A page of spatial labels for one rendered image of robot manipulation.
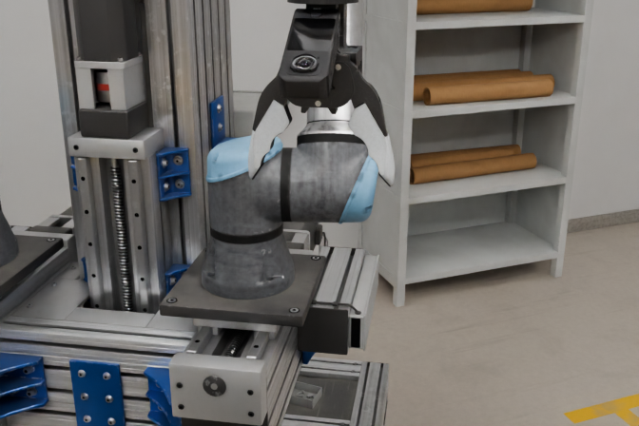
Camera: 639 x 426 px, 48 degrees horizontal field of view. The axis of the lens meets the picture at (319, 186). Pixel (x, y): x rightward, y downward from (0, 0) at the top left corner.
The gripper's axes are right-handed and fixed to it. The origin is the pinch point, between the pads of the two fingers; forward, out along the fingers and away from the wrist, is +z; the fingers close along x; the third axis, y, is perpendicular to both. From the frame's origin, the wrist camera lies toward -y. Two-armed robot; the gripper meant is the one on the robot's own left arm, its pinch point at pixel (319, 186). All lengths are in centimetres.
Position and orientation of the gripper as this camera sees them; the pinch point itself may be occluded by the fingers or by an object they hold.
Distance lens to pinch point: 76.3
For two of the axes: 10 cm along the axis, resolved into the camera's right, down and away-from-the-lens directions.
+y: 1.6, -3.2, 9.3
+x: -9.9, -0.5, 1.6
